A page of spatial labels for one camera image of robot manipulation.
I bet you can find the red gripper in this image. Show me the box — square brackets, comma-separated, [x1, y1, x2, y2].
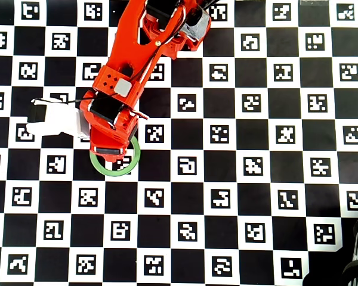
[79, 89, 149, 157]

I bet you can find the black white marker checkerboard mat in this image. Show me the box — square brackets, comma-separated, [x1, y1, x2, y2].
[0, 0, 358, 286]

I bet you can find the clear tape strip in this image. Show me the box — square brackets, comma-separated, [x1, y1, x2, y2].
[299, 0, 329, 7]

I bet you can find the green ring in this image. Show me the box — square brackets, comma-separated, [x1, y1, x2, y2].
[89, 135, 141, 178]

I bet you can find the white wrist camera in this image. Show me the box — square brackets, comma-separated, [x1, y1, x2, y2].
[26, 97, 92, 141]

